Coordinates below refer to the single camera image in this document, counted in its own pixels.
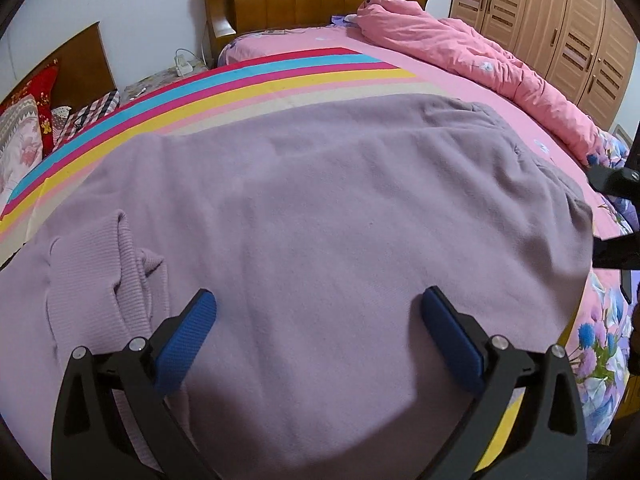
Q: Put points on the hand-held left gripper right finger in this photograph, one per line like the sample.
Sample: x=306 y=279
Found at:
x=452 y=340

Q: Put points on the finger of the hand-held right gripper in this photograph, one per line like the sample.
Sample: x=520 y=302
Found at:
x=612 y=180
x=616 y=252

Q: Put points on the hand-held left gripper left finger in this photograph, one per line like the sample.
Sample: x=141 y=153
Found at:
x=187 y=340

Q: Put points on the lilac knit sweater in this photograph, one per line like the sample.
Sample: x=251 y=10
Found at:
x=310 y=220

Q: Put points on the wooden louvered wardrobe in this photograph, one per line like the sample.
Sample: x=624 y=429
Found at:
x=550 y=20

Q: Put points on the pink padded quilt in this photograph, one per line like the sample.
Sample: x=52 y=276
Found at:
x=475 y=55

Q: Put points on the red checkered cloth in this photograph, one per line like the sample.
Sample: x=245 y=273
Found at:
x=90 y=110

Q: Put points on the floral covered nightstand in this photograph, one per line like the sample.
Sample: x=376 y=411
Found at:
x=150 y=82

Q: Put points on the rainbow striped blanket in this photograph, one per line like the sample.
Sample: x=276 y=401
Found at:
x=250 y=85

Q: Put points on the grey zigzag pillow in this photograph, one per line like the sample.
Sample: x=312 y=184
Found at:
x=15 y=125

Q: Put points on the white power strip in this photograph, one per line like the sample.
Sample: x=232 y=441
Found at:
x=182 y=64

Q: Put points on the red embroidered pillow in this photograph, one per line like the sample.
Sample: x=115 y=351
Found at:
x=42 y=92

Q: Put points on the flat brown wooden board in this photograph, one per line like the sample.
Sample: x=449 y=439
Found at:
x=85 y=65

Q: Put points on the purple floral pillow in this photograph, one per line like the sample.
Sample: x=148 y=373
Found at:
x=345 y=20

